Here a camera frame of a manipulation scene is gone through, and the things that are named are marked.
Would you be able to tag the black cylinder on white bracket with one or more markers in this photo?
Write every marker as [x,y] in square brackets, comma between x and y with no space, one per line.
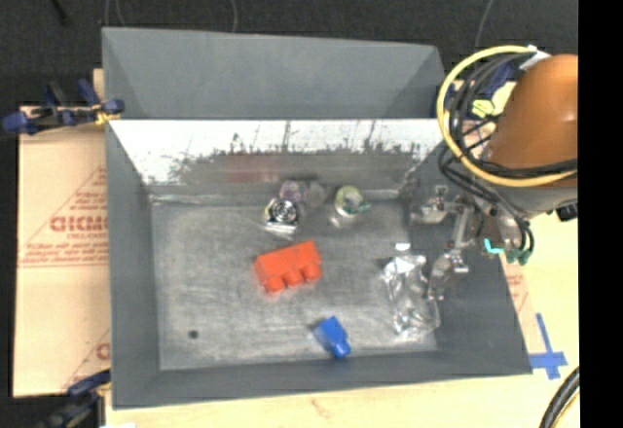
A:
[567,212]

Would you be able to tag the shiny silver round object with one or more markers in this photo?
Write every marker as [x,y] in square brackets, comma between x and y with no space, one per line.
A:
[282,213]

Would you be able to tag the clear crumpled plastic wrapper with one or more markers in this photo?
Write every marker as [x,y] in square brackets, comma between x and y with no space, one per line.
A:
[406,292]

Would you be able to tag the clear purple glass object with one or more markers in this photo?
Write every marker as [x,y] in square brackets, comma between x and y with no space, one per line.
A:
[293,190]

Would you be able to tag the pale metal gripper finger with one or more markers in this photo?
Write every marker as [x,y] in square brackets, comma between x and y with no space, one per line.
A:
[430,211]
[442,273]

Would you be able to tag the orange-red toy brick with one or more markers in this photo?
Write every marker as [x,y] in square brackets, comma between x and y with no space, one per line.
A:
[287,266]

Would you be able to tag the grey metal bin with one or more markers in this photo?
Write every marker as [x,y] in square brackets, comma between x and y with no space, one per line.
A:
[219,309]

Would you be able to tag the blue toy brick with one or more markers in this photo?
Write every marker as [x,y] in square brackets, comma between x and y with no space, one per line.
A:
[332,336]

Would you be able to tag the brown cardboard board, red print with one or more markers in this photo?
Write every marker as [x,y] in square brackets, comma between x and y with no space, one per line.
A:
[58,202]

